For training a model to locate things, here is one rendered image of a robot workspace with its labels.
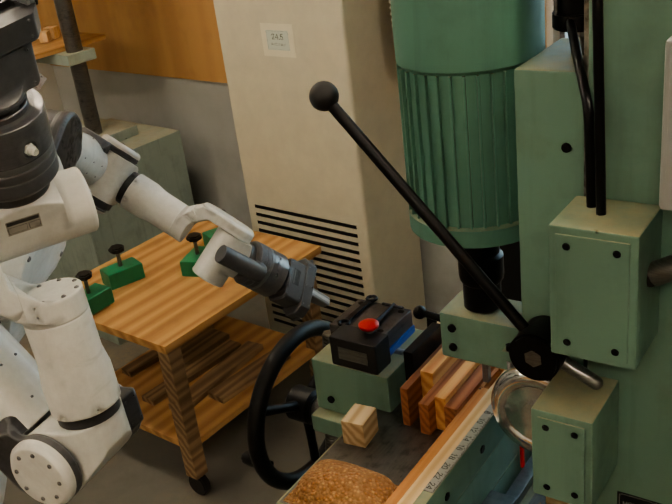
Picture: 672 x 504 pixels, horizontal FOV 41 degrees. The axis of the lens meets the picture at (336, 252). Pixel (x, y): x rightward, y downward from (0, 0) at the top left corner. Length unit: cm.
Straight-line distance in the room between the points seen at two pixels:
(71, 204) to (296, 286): 92
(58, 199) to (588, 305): 52
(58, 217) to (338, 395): 64
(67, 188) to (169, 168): 262
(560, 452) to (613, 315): 19
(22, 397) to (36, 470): 8
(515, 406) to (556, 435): 11
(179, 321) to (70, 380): 155
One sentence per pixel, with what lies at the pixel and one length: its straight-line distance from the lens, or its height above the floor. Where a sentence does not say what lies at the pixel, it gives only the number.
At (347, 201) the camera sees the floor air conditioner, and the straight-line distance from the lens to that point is 280.
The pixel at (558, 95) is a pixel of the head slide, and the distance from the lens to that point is 99.
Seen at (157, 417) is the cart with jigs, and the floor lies 18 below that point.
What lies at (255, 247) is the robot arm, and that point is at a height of 99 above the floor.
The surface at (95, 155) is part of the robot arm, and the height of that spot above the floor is 122.
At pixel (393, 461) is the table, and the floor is 90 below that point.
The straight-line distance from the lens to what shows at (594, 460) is 104.
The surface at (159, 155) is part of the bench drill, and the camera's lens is 345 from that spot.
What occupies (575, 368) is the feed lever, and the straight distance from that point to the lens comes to 104.
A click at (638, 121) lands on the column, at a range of 93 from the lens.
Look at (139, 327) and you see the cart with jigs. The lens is 248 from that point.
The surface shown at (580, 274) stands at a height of 125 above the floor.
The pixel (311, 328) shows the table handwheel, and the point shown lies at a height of 94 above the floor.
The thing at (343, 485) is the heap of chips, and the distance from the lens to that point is 116.
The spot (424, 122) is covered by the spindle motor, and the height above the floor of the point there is 135.
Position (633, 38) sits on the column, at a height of 147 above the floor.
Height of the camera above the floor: 168
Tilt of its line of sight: 25 degrees down
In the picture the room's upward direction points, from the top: 7 degrees counter-clockwise
